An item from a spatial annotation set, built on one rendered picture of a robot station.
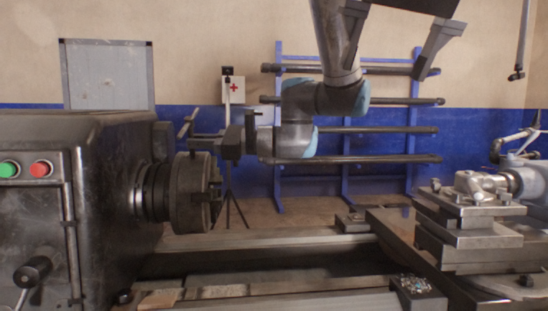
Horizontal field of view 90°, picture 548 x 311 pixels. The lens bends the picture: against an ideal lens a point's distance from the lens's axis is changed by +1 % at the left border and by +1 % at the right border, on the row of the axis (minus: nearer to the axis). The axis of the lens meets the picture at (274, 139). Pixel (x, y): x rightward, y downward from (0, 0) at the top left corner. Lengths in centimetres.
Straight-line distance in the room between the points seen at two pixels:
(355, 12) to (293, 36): 357
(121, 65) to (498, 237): 397
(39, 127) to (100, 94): 348
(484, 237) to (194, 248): 88
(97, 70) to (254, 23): 212
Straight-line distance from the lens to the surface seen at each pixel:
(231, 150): 72
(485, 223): 87
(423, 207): 88
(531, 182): 129
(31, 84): 467
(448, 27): 53
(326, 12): 58
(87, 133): 69
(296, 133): 72
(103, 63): 422
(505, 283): 91
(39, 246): 76
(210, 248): 110
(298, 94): 71
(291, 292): 89
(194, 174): 78
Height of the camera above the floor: 136
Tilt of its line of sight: 7 degrees down
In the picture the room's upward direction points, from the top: 1 degrees clockwise
